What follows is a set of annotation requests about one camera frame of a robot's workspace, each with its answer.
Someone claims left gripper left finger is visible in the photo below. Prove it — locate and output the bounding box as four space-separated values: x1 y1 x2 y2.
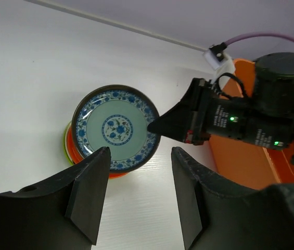
0 147 111 249

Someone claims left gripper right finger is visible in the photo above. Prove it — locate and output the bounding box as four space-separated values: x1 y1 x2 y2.
171 147 294 249

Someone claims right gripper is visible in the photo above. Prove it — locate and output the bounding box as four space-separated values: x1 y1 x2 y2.
147 78 243 145

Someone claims orange plate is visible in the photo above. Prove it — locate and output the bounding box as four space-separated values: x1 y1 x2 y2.
65 127 129 180

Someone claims green plate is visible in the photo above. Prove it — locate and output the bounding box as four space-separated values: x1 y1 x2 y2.
63 122 73 165

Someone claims blue floral plate brown rim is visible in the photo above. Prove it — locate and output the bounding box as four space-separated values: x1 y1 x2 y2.
71 85 160 173

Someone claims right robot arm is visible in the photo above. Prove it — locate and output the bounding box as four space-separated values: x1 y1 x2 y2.
147 52 294 165

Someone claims orange dish rack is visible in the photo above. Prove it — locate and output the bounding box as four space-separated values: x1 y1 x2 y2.
208 58 294 190

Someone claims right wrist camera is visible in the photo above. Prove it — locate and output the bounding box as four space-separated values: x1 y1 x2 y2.
203 42 235 83

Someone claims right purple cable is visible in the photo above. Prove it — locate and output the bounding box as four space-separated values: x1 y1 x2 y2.
224 31 294 53

